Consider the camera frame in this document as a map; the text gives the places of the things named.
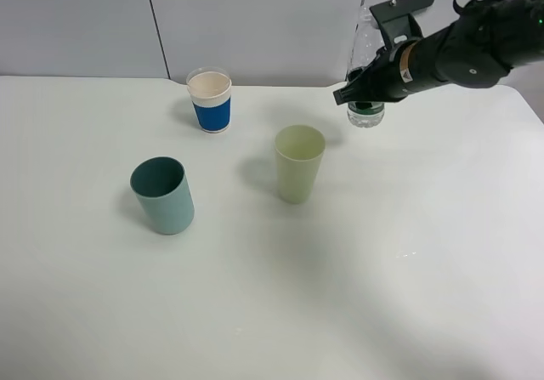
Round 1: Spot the blue sleeved paper cup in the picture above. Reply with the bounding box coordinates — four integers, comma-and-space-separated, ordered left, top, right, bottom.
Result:
186, 67, 232, 133

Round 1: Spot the teal plastic cup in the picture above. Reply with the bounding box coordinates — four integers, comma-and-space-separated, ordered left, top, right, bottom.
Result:
130, 156, 195, 235

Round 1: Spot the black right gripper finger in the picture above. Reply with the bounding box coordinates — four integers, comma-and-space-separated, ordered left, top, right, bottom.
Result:
333, 55, 383, 105

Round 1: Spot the clear green-label water bottle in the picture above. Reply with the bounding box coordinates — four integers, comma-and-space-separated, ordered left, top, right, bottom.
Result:
347, 6, 385, 128

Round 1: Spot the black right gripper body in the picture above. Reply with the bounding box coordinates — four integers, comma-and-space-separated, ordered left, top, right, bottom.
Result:
370, 37, 446, 102

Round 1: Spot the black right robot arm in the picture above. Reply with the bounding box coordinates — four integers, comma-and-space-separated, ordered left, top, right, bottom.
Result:
333, 0, 543, 109

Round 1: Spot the pale green plastic cup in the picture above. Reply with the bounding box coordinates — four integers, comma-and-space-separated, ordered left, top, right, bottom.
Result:
275, 125, 326, 204

